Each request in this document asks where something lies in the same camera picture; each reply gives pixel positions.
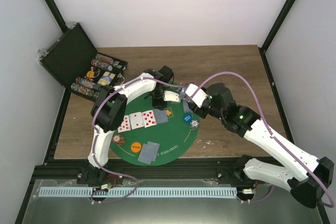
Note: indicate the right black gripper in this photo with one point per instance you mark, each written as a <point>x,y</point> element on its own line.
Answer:
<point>193,107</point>

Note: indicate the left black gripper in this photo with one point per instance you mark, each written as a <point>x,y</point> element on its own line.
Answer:
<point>156,105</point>

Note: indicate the face-down dealt card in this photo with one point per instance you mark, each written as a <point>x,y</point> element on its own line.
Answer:
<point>145,156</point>
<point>160,116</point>
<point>186,107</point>
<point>154,148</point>

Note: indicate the poker chip stack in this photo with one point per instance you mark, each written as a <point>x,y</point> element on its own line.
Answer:
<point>118,139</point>
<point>194,124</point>

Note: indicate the nine of hearts card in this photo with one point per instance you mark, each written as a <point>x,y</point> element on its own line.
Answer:
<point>148,118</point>

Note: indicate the blue small blind button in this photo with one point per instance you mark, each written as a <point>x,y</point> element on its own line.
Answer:
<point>187,117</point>

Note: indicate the ace of diamonds card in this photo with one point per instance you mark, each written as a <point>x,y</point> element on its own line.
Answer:
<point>136,120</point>

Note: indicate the nine of diamonds card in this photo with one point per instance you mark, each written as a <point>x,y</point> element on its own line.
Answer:
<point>125,125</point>

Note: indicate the orange big blind button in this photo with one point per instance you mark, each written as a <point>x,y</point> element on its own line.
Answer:
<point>136,147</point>

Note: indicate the blue playing card deck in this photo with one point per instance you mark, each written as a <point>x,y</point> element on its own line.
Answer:
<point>181,93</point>

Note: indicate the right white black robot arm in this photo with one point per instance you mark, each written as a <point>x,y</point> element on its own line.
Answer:
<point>300,173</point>

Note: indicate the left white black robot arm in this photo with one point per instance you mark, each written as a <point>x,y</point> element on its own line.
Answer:
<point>109,109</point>

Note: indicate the round green poker mat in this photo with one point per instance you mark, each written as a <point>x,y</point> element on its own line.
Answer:
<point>175,138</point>

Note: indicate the card box in case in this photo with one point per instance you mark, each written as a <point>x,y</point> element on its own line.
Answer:
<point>108,76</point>

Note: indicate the chip row in case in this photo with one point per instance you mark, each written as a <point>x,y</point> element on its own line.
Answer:
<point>83,90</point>
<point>85,82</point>

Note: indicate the black poker chip case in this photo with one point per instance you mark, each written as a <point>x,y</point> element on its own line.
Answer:
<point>73,55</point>

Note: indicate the light blue slotted strip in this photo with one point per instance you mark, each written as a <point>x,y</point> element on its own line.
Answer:
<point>141,192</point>

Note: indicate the black aluminium frame rail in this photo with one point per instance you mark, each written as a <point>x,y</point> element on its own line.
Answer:
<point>84,175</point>

